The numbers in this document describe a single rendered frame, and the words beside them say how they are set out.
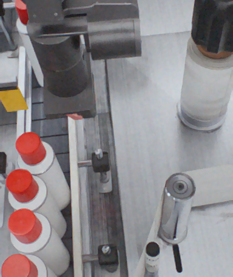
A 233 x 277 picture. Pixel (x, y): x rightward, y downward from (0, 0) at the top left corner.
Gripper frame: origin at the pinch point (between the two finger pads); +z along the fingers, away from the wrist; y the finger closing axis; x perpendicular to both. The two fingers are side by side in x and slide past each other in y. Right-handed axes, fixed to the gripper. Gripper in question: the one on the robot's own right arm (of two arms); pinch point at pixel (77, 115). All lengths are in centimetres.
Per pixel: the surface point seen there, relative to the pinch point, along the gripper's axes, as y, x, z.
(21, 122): 3.2, 10.1, 5.5
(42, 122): 7.8, 8.3, 13.7
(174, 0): 40.4, -22.2, 18.8
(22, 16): 16.3, 7.3, -5.2
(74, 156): -1.7, 2.2, 10.2
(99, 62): 24.6, -3.3, 18.7
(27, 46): 15.8, 8.2, 1.3
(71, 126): 4.1, 2.4, 10.2
